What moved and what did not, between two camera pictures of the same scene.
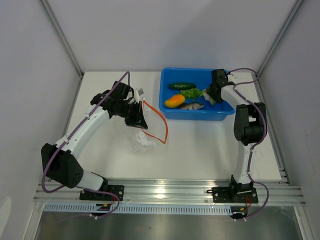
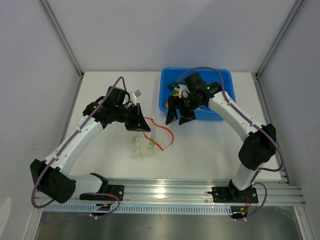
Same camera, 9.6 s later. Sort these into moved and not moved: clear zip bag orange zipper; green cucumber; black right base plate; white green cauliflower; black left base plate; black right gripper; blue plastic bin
Moved: white green cauliflower; black right gripper; clear zip bag orange zipper
Not moved: black right base plate; black left base plate; green cucumber; blue plastic bin
